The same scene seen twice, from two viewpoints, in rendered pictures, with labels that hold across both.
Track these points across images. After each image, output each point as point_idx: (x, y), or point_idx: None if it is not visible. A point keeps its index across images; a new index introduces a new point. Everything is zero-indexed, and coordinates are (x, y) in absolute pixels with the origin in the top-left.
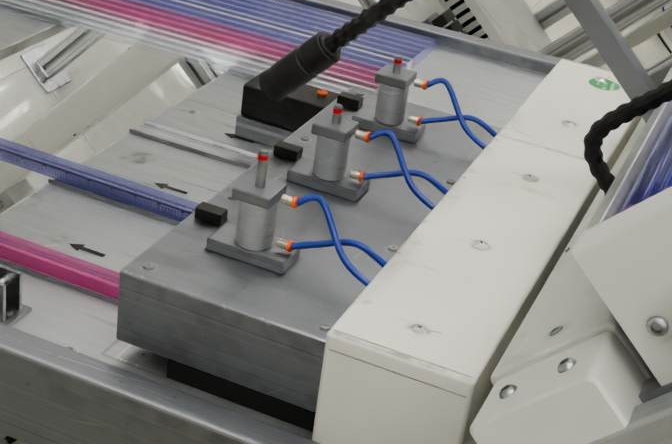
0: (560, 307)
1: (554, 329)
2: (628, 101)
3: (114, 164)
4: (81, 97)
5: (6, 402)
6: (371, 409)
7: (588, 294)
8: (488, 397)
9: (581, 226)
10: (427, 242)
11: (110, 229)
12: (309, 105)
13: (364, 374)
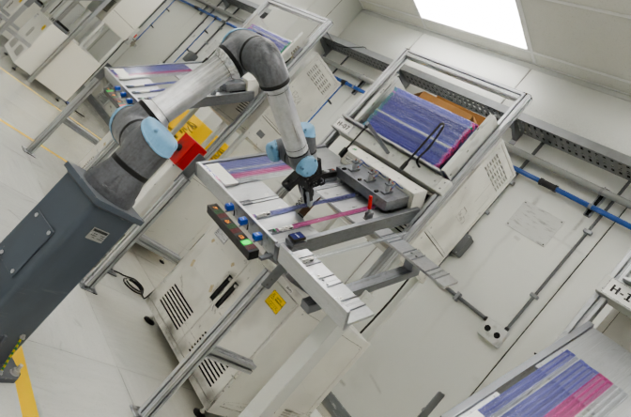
0: (428, 178)
1: (434, 180)
2: (361, 150)
3: (327, 195)
4: (139, 204)
5: (380, 226)
6: (417, 200)
7: (431, 176)
8: (437, 190)
9: (406, 170)
10: (396, 180)
11: (348, 203)
12: (334, 172)
13: (417, 196)
